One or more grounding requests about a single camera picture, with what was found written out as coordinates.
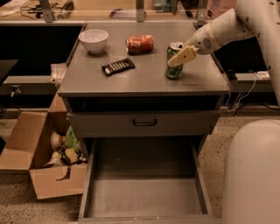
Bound black snack bar wrapper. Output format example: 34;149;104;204
101;58;136;76

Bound red soda can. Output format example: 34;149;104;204
125;35;155;54

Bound closed grey top drawer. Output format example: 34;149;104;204
67;110;220;137

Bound pink box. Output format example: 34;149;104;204
206;0;236;19

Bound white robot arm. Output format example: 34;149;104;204
167;0;280;224

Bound cardboard box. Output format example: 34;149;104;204
0;95;87;200

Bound open grey middle drawer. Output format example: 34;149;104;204
78;136;222;224

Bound green chip bag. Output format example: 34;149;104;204
65;127;79;148

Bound white bowl in box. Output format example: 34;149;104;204
50;132;62;151

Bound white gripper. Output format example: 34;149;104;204
167;22;221;67

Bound grey drawer cabinet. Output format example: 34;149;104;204
57;22;232;224

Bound white power strip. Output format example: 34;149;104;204
256;71;270;80

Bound green soda can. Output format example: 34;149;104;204
165;41;184;80

